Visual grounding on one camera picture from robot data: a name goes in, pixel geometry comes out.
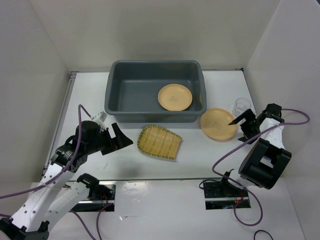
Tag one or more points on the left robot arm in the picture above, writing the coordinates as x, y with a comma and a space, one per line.
44, 206

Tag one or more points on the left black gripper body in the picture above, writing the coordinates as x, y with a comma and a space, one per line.
103, 138

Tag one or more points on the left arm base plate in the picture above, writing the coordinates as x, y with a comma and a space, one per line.
103, 199

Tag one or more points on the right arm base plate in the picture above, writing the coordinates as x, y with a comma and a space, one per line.
219, 194

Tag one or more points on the woven bamboo tray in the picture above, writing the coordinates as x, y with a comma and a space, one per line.
157, 141

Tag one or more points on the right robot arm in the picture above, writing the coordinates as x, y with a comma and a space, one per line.
268, 158

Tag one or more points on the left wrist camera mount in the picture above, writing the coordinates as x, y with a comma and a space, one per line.
100, 120

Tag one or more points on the tan plate with bear logo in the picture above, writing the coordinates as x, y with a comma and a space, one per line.
175, 97

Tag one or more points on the clear plastic cup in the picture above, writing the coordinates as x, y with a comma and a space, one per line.
240, 106

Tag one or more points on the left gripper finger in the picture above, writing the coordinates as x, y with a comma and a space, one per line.
109, 149
120, 140

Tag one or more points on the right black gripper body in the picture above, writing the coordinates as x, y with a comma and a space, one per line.
250, 128

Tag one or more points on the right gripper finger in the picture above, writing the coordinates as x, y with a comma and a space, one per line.
246, 137
247, 115

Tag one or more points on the grey plastic bin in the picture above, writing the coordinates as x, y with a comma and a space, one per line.
133, 86

